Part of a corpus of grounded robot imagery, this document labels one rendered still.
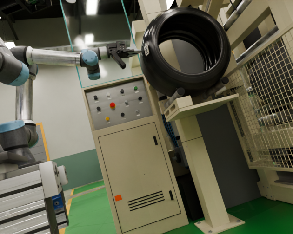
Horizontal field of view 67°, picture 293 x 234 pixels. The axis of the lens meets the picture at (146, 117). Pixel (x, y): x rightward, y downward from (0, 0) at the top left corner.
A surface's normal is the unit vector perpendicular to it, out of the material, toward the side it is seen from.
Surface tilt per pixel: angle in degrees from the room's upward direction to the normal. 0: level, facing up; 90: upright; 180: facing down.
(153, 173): 90
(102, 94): 90
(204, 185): 90
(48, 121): 90
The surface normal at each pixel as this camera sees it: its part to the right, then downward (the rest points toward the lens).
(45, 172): 0.29, -0.23
